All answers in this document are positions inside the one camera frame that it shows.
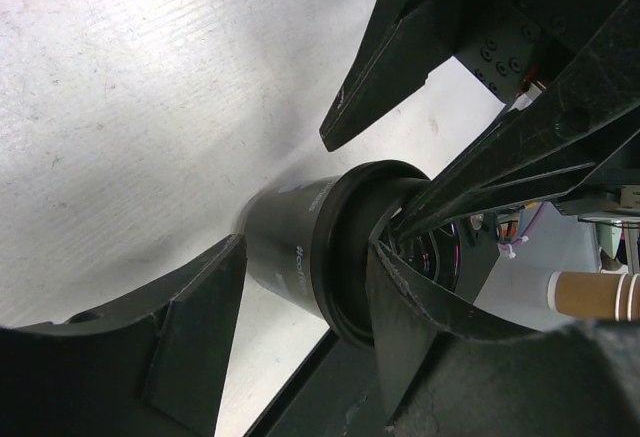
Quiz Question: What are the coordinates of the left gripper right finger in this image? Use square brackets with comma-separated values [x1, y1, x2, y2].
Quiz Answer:
[366, 243, 639, 436]

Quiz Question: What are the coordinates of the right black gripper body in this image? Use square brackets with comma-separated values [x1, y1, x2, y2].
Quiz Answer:
[455, 0, 622, 103]

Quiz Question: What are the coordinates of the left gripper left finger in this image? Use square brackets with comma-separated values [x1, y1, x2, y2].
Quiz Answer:
[1, 235, 247, 436]

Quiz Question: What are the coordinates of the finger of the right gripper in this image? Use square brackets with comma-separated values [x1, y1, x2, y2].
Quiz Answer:
[394, 0, 639, 237]
[319, 0, 463, 151]

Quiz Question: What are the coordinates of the black cup lid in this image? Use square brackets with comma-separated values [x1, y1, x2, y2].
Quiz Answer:
[312, 158, 464, 351]

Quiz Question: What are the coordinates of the black coffee cup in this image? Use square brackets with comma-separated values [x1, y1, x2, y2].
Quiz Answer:
[241, 176, 338, 317]

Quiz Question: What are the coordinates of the brown paper cup stack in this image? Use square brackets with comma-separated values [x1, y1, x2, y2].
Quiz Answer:
[546, 272, 639, 322]

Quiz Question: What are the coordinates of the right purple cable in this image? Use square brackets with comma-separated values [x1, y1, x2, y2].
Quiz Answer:
[502, 201, 549, 261]

